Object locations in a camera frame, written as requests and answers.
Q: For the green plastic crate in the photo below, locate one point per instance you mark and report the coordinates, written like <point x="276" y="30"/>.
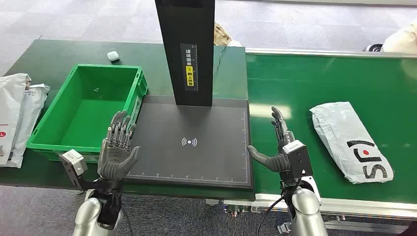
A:
<point x="81" y="114"/>

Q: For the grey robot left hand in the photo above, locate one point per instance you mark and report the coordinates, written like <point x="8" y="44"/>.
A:
<point x="114" y="159"/>

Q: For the grey package with black-red logo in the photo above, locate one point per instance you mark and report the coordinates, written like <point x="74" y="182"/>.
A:
<point x="342" y="130"/>

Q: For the black scanner column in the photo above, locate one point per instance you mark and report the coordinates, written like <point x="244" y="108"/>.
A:
<point x="182" y="26"/>

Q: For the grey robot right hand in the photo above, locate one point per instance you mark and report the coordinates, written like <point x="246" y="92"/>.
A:
<point x="277" y="162"/>

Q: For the white package with red circle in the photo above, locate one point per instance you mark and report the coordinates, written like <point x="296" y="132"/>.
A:
<point x="9" y="104"/>

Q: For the black wheel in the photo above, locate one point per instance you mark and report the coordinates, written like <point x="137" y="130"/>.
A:
<point x="373" y="48"/>

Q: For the dark green table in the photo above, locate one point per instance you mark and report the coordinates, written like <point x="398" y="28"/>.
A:
<point x="58" y="52"/>

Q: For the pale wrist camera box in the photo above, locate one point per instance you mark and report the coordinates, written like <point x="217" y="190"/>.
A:
<point x="75" y="161"/>
<point x="298" y="158"/>

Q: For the conveyor electrical connector block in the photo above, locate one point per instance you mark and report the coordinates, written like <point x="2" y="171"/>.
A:
<point x="238" y="209"/>

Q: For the white earbuds case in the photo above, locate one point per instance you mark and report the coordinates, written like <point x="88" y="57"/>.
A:
<point x="113" y="56"/>

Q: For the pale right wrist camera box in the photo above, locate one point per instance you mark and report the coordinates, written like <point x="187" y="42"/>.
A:
<point x="298" y="158"/>

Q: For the black scanner platform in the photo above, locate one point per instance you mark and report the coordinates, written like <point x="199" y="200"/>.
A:
<point x="195" y="163"/>

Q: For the metal conveyor foot bracket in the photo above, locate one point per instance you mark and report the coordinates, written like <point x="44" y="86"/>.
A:
<point x="283" y="228"/>

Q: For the grey-white mailer package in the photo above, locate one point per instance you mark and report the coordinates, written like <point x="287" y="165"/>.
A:
<point x="31" y="110"/>

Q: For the person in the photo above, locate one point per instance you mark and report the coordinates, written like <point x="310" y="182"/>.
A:
<point x="221" y="35"/>
<point x="402" y="39"/>

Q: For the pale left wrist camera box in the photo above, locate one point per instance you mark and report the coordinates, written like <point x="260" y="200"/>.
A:
<point x="75" y="161"/>

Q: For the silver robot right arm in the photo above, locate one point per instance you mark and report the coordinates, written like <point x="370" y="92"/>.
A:
<point x="306" y="208"/>

